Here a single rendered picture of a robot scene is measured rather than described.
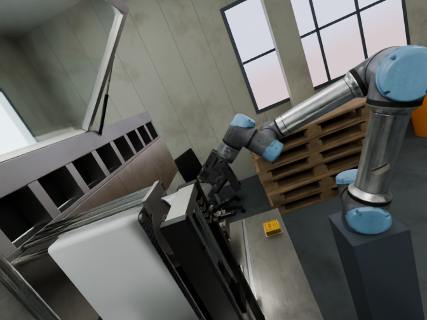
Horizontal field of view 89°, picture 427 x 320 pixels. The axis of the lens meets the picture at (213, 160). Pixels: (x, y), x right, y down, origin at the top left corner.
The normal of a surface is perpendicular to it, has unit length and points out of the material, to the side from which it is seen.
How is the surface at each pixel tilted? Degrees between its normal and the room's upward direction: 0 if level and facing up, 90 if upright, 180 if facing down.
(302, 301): 0
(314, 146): 90
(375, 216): 97
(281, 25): 90
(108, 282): 90
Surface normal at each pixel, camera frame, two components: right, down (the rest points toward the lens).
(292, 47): -0.03, 0.33
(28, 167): 0.92, -0.36
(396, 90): -0.35, 0.31
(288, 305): -0.39, -0.88
